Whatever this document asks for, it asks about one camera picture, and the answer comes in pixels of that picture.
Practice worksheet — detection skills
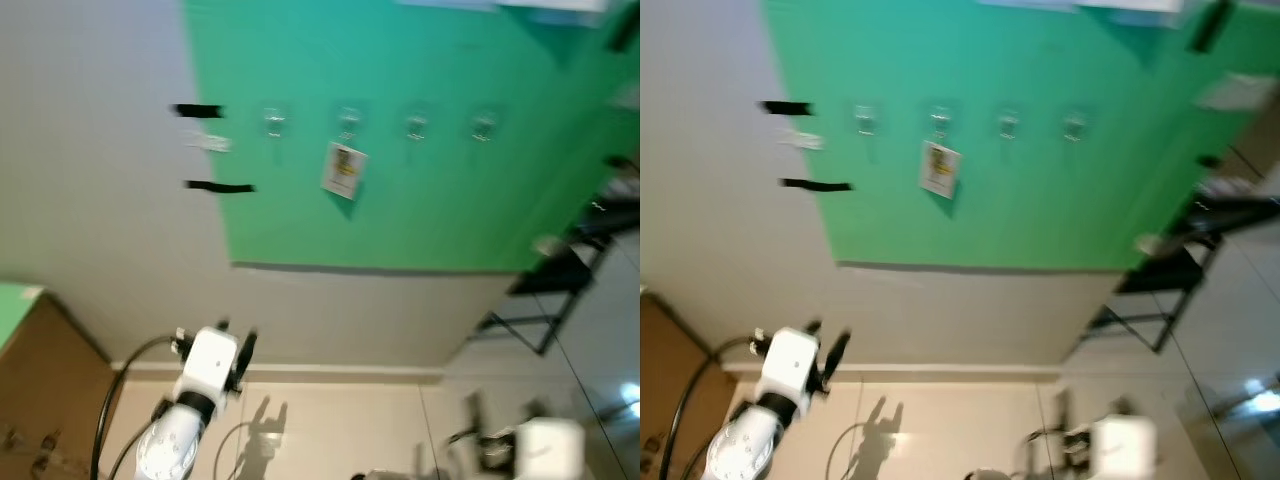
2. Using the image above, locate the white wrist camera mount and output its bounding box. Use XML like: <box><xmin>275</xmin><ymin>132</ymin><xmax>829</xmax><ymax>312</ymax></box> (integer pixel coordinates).
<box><xmin>183</xmin><ymin>328</ymin><xmax>241</xmax><ymax>399</ymax></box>
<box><xmin>1092</xmin><ymin>418</ymin><xmax>1159</xmax><ymax>479</ymax></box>
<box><xmin>518</xmin><ymin>418</ymin><xmax>586</xmax><ymax>480</ymax></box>
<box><xmin>762</xmin><ymin>328</ymin><xmax>822</xmax><ymax>399</ymax></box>

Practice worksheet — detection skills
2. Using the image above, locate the white wall fixture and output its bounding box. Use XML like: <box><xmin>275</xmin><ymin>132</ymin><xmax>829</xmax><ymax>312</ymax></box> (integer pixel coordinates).
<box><xmin>398</xmin><ymin>0</ymin><xmax>611</xmax><ymax>13</ymax></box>
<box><xmin>975</xmin><ymin>0</ymin><xmax>1186</xmax><ymax>26</ymax></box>

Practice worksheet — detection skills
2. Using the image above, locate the white printed key tag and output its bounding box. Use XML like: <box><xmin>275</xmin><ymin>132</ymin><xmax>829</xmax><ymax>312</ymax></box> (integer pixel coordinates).
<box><xmin>918</xmin><ymin>140</ymin><xmax>963</xmax><ymax>199</ymax></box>
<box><xmin>320</xmin><ymin>142</ymin><xmax>369</xmax><ymax>201</ymax></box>

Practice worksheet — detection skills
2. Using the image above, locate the brown cardboard box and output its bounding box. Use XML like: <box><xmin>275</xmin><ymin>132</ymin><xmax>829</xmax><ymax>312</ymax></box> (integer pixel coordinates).
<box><xmin>0</xmin><ymin>285</ymin><xmax>113</xmax><ymax>480</ymax></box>
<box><xmin>640</xmin><ymin>292</ymin><xmax>701</xmax><ymax>480</ymax></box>

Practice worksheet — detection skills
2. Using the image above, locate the large green wall board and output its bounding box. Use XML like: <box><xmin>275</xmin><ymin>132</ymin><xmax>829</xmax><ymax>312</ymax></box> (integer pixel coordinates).
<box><xmin>760</xmin><ymin>0</ymin><xmax>1280</xmax><ymax>271</ymax></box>
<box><xmin>183</xmin><ymin>0</ymin><xmax>641</xmax><ymax>273</ymax></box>

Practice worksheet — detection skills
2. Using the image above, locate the green foam sheet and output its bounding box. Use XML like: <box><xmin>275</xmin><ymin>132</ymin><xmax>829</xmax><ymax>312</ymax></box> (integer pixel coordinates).
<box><xmin>0</xmin><ymin>283</ymin><xmax>43</xmax><ymax>351</ymax></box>

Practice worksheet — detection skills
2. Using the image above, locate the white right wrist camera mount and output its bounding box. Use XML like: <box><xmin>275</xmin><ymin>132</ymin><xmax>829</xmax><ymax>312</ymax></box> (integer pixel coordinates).
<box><xmin>1092</xmin><ymin>418</ymin><xmax>1159</xmax><ymax>479</ymax></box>
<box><xmin>518</xmin><ymin>418</ymin><xmax>586</xmax><ymax>480</ymax></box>

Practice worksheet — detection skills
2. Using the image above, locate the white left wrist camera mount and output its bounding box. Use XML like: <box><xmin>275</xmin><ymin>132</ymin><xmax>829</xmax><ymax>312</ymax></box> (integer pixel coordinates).
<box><xmin>183</xmin><ymin>328</ymin><xmax>241</xmax><ymax>399</ymax></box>
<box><xmin>762</xmin><ymin>328</ymin><xmax>822</xmax><ymax>399</ymax></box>

